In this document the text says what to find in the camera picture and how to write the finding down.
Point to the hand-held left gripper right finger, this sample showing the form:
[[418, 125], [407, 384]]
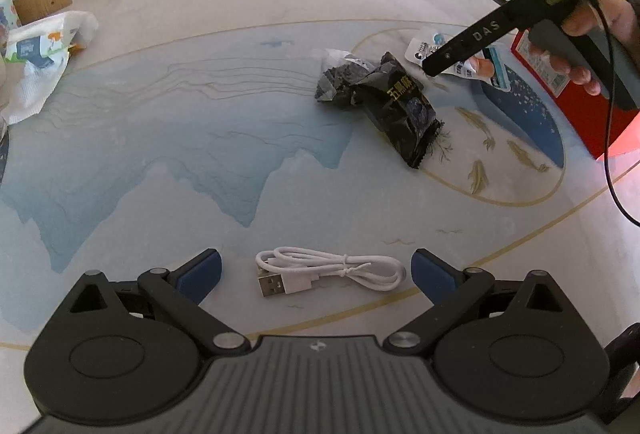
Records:
[[435, 276]]

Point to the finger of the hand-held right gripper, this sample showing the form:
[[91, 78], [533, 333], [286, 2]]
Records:
[[445, 56]]

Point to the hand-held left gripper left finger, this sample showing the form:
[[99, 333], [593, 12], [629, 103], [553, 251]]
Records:
[[200, 271]]

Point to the white orange snack packet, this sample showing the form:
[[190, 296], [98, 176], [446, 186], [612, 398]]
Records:
[[480, 64]]

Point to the black snack packet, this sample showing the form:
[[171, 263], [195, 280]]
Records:
[[400, 114]]

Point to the dark packet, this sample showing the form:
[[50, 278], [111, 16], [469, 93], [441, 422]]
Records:
[[340, 79]]

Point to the red cardboard box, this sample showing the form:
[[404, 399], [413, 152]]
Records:
[[580, 119]]

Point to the person's right hand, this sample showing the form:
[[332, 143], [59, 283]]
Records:
[[617, 16]]

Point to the white plastic bag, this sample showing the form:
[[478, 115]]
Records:
[[40, 64]]

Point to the plain brown cardboard box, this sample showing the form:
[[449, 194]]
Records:
[[42, 1]]

